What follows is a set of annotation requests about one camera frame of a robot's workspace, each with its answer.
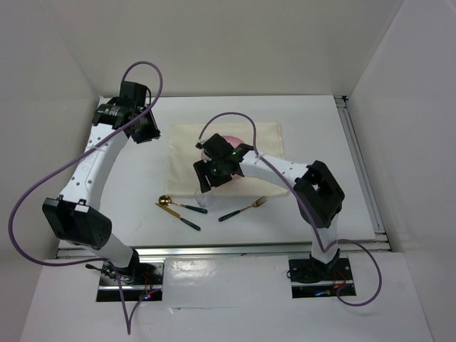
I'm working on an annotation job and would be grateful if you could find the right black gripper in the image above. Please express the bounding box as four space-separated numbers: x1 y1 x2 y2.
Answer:
193 157 233 193

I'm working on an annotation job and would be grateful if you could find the pink plate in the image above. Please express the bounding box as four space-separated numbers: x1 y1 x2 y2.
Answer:
196 133 253 167

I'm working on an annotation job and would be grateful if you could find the cream cloth placemat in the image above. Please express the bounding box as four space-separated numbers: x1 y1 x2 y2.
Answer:
164 121 290 199

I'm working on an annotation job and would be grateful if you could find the clear glass cup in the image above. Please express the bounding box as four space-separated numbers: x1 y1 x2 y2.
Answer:
194 189 213 208

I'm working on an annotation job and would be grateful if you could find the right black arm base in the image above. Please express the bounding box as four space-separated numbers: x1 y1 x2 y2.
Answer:
286 257 356 299

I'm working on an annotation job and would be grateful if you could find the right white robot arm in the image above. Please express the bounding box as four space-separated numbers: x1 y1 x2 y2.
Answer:
193 133 345 279

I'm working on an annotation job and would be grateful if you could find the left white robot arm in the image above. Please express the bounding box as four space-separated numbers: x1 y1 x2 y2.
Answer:
42 81 160 284

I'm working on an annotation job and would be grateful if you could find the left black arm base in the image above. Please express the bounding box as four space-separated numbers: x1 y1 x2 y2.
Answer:
85 261 165 303

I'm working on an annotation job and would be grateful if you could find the gold spoon green handle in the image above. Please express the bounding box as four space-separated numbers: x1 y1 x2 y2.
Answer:
158 195 208 214

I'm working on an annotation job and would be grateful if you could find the gold knife green handle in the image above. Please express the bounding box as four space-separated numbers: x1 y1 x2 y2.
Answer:
155 203 201 231

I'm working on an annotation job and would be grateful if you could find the gold fork green handle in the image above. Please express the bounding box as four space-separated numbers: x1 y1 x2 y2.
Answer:
218 197 267 222

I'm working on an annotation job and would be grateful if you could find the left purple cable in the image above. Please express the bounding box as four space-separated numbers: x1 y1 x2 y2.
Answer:
7 61 164 335

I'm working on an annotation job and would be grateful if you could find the purple cable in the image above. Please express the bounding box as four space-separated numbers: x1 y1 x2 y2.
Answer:
197 112 384 307
7 61 164 335

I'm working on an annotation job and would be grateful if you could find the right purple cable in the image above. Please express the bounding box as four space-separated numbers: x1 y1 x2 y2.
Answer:
197 112 384 307

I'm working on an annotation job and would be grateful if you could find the right aluminium rail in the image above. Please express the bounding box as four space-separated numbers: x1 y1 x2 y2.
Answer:
333 95 389 244

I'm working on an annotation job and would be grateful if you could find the aluminium rail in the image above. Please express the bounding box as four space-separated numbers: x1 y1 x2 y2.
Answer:
56 240 391 259
333 95 389 244

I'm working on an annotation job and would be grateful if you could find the front aluminium rail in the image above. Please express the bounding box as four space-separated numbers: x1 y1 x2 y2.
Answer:
56 240 391 259

